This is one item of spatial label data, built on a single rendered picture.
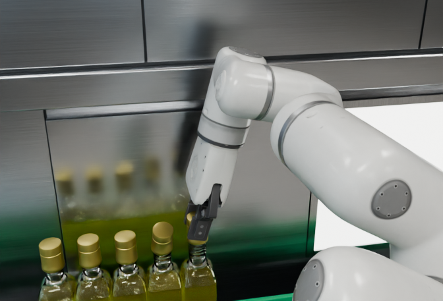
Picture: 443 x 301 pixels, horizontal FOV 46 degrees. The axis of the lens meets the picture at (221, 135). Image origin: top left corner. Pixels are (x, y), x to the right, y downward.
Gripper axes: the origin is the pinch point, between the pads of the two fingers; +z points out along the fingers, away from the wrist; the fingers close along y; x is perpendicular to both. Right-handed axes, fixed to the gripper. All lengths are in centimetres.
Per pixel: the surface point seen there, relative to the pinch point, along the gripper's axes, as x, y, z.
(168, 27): -9.2, -14.9, -26.9
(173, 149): -4.1, -11.9, -6.8
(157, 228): -6.4, 1.1, 1.5
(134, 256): -8.9, 1.1, 7.1
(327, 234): 31.0, -11.8, 6.4
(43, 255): -22.6, 1.0, 8.5
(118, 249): -11.6, 1.1, 6.1
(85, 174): -18.1, -12.2, 0.6
